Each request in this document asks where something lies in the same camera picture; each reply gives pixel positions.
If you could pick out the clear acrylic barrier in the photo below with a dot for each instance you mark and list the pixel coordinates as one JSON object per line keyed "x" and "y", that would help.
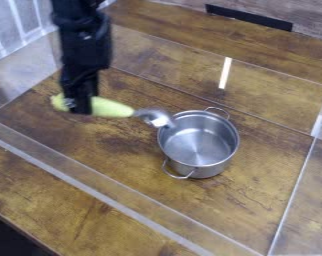
{"x": 81, "y": 183}

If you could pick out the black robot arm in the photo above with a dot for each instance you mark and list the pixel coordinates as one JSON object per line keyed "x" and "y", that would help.
{"x": 74, "y": 9}

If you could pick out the stainless steel pot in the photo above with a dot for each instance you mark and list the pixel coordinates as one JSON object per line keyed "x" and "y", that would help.
{"x": 198, "y": 145}

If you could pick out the black bar on table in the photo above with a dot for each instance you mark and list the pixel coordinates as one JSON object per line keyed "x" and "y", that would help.
{"x": 248, "y": 17}

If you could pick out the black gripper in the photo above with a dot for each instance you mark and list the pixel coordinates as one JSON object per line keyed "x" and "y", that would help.
{"x": 86, "y": 51}

